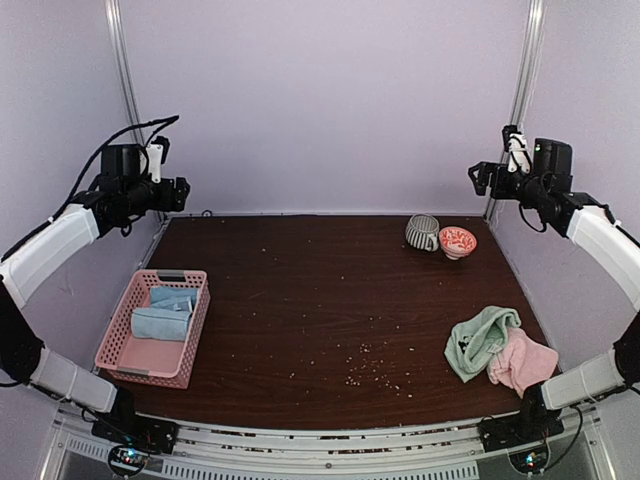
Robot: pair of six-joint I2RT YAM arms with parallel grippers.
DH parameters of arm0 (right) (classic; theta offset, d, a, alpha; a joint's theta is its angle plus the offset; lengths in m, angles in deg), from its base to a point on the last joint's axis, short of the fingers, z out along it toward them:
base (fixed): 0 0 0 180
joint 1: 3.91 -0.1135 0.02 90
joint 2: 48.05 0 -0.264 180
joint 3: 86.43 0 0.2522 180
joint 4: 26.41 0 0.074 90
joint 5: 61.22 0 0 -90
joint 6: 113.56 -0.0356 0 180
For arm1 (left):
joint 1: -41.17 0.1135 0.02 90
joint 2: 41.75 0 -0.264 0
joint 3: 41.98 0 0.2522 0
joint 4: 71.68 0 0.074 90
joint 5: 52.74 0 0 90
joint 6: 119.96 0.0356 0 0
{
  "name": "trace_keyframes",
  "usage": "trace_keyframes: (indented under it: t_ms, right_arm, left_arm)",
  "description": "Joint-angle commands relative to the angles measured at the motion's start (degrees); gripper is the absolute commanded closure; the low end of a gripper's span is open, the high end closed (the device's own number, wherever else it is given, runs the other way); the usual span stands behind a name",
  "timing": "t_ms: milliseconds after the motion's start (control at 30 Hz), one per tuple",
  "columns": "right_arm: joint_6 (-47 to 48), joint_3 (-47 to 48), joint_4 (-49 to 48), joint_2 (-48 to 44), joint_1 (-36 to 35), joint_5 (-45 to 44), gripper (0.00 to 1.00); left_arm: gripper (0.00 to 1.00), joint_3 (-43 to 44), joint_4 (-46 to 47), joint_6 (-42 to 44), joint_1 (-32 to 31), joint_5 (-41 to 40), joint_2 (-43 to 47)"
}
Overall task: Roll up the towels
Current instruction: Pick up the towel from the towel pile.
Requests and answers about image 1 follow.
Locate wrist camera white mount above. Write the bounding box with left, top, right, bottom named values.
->
left=145, top=135, right=170, bottom=184
left=502, top=125, right=533, bottom=174

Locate pink towel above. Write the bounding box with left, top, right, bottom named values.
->
left=487, top=327, right=559, bottom=398

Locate red patterned bowl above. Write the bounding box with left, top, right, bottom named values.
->
left=439, top=226, right=478, bottom=260

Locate front aluminium rail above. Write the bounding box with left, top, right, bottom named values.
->
left=49, top=394, right=606, bottom=480

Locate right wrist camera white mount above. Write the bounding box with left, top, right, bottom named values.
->
left=502, top=125, right=533, bottom=174

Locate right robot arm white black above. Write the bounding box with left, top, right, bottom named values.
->
left=468, top=129, right=639, bottom=442

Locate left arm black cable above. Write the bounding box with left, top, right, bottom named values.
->
left=0, top=115, right=180, bottom=261

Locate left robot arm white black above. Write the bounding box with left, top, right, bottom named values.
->
left=1, top=136, right=190, bottom=444

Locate rolled blue towel front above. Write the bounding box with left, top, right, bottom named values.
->
left=131, top=307, right=191, bottom=341

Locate pink plastic basket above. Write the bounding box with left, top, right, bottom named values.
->
left=95, top=269, right=210, bottom=389

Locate right aluminium frame post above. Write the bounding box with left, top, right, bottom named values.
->
left=482, top=0, right=545, bottom=221

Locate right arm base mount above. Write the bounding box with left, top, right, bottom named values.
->
left=477, top=414, right=564, bottom=477

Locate striped grey mug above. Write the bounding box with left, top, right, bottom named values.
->
left=405, top=214, right=440, bottom=252

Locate left aluminium frame post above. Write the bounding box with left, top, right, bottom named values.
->
left=103, top=0, right=167, bottom=224

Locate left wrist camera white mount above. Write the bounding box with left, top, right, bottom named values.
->
left=145, top=135, right=170, bottom=184

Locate blue towel back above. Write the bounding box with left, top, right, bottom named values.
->
left=150, top=286, right=198, bottom=313

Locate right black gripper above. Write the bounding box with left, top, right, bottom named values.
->
left=469, top=161, right=548, bottom=208

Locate aluminium frame post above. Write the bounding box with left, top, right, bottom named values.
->
left=482, top=0, right=545, bottom=221
left=103, top=0, right=167, bottom=224

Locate green panda towel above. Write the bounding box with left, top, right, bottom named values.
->
left=444, top=306, right=521, bottom=383

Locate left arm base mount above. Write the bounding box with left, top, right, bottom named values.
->
left=90, top=416, right=179, bottom=479

